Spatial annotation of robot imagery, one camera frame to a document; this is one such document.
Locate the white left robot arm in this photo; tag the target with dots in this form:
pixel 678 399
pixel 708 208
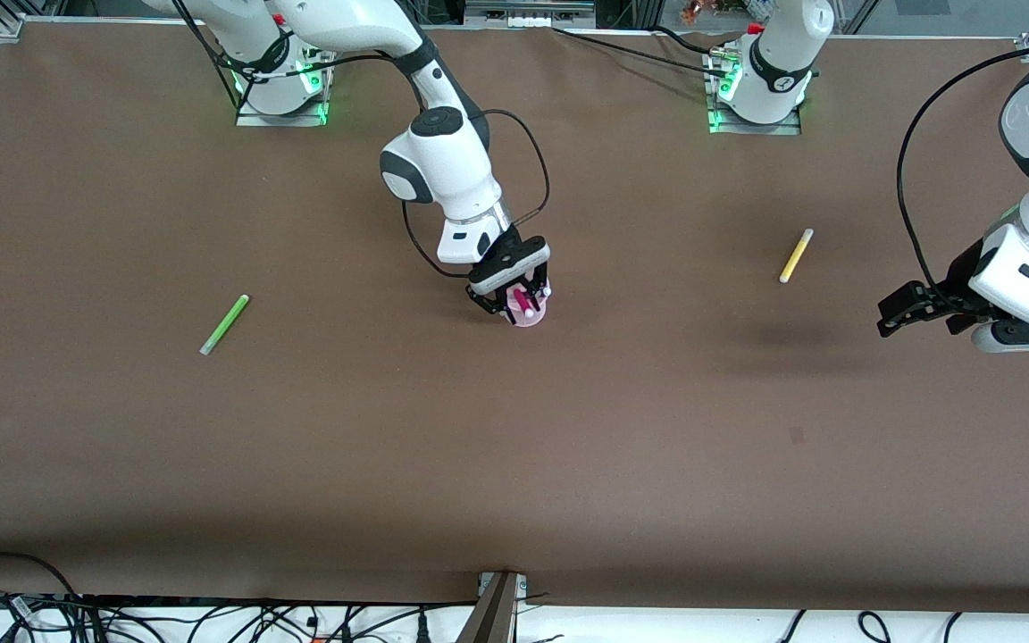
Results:
pixel 778 62

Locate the green marker pen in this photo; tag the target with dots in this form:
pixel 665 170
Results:
pixel 225 324

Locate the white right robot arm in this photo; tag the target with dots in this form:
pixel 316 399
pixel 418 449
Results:
pixel 443 170

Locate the aluminium frame rail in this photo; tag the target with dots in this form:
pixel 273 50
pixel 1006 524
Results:
pixel 528 11

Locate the pink pen holder cup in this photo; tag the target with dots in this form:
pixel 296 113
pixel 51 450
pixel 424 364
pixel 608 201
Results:
pixel 538 321

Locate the brown table mat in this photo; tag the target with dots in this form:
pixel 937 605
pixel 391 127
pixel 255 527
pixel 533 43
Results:
pixel 514 446

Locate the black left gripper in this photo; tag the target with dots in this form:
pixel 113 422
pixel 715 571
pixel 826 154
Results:
pixel 954 284

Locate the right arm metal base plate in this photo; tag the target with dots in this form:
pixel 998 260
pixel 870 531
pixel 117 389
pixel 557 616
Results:
pixel 282 119

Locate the aluminium frame bracket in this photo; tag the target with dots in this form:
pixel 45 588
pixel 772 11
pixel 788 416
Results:
pixel 495 612

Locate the pink marker pen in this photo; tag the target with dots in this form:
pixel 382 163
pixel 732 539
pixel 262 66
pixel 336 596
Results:
pixel 525 302

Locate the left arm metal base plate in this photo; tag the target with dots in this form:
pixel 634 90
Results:
pixel 756 129

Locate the yellow marker pen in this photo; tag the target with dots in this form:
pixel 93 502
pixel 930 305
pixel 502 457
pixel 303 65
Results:
pixel 796 256

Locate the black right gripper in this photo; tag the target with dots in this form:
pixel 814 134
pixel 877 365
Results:
pixel 515 253

